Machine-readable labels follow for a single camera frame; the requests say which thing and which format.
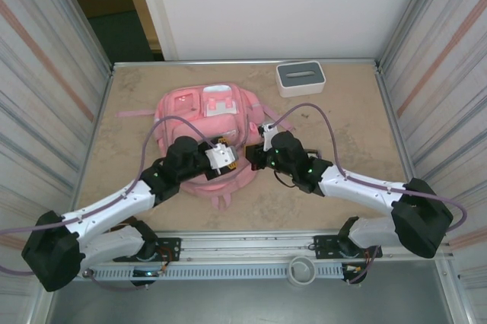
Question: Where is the pink school backpack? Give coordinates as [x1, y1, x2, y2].
[116, 81, 296, 211]

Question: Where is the white grey tissue box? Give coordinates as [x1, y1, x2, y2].
[275, 60, 328, 99]

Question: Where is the small black controller board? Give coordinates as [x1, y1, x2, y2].
[130, 268, 168, 287]
[342, 262, 371, 286]

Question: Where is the grey tape roll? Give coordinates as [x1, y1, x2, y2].
[288, 256, 317, 286]

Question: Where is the grey metal shelf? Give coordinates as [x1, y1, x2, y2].
[28, 261, 469, 324]

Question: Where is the striped white side panel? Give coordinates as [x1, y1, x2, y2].
[374, 0, 487, 324]
[0, 0, 115, 324]

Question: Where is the aluminium frame rail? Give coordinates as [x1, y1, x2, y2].
[44, 230, 456, 265]

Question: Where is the thin aluminium table edge rail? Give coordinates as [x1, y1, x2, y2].
[112, 58, 377, 67]

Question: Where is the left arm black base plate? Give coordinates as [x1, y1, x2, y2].
[151, 237, 182, 263]

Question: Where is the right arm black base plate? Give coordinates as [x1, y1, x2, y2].
[313, 234, 383, 260]

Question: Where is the slotted grey cable duct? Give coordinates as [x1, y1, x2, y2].
[91, 265, 345, 280]

